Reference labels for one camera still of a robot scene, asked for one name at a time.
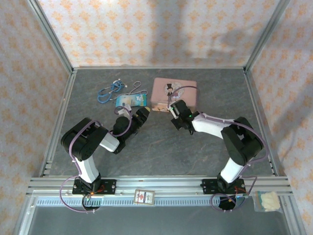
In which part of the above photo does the thin metal wire hook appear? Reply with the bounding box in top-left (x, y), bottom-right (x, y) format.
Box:
top-left (122, 81), bottom-right (147, 96)

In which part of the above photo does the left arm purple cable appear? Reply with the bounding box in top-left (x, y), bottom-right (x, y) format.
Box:
top-left (60, 109), bottom-right (134, 214)

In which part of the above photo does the aluminium frame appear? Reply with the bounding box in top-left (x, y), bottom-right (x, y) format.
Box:
top-left (13, 0), bottom-right (306, 235)

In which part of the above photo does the clear bag with white pieces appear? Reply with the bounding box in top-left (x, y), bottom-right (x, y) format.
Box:
top-left (254, 190), bottom-right (281, 212)

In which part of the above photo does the grey slotted cable duct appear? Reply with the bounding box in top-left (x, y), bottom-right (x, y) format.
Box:
top-left (36, 197), bottom-right (245, 207)

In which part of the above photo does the pink tin box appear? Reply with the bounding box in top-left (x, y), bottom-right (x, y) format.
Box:
top-left (150, 77), bottom-right (198, 113)

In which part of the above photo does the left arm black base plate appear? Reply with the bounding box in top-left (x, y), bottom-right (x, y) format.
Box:
top-left (72, 178), bottom-right (117, 196)

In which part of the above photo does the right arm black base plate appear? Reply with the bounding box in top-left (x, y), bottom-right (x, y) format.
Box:
top-left (201, 178), bottom-right (245, 195)

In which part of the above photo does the blue stethoscope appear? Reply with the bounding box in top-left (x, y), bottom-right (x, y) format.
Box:
top-left (97, 78), bottom-right (128, 103)

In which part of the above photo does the light blue printed pouch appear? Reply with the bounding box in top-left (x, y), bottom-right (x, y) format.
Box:
top-left (114, 94), bottom-right (148, 108)

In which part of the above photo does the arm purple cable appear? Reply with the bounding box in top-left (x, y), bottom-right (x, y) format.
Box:
top-left (166, 85), bottom-right (269, 212)
top-left (60, 109), bottom-right (134, 214)

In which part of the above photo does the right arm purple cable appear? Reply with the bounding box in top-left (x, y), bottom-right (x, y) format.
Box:
top-left (166, 85), bottom-right (269, 212)

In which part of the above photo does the small red-white card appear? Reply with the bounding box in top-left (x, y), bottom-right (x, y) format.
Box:
top-left (134, 189), bottom-right (156, 206)

